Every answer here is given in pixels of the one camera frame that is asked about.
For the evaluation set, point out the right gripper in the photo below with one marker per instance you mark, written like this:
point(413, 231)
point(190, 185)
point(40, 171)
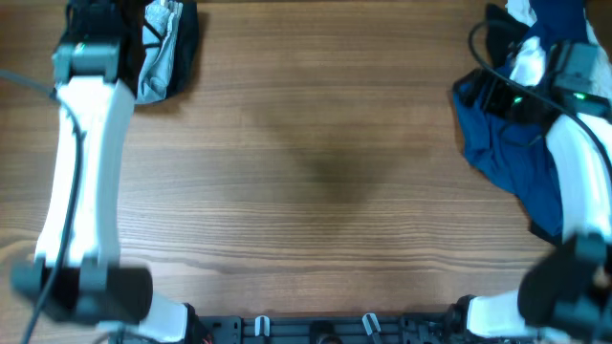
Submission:
point(496, 100)

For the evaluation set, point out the black mounting rail base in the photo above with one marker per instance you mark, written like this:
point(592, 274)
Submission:
point(410, 328)

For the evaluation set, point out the light blue denim shorts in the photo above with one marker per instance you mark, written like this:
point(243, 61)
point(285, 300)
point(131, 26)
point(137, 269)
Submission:
point(159, 37)

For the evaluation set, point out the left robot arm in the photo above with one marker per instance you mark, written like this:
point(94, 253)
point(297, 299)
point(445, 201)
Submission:
point(76, 275)

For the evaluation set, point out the folded black shorts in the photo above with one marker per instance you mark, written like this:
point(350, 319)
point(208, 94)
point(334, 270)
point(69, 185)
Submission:
point(189, 48)

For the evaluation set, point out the dark blue shirt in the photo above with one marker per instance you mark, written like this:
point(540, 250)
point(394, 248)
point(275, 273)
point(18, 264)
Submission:
point(558, 21)

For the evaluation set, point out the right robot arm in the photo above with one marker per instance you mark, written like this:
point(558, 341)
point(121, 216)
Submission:
point(568, 293)

